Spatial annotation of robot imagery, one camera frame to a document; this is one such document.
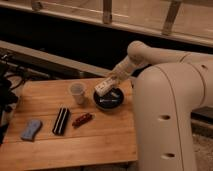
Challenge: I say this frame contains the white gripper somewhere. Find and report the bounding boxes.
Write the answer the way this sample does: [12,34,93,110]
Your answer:
[95,77,117,96]

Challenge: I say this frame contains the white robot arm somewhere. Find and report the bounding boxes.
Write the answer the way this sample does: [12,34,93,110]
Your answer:
[95,41,213,171]

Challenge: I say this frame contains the dark ceramic bowl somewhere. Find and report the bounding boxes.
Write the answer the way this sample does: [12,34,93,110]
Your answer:
[93,88,124,110]

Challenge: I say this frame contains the white paper cup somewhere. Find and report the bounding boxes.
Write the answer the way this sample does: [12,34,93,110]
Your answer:
[69,82,85,105]

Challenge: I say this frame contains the red brown snack bar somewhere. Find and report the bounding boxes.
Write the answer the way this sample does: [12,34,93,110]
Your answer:
[72,113,93,128]

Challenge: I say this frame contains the black striped rectangular box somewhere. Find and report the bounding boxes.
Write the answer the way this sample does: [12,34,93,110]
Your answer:
[52,108,70,135]

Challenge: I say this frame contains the black cables and equipment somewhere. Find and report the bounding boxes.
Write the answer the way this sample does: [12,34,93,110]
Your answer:
[0,53,29,146]

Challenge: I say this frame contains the wooden railing frame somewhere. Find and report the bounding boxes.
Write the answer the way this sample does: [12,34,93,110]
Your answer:
[0,0,213,46]

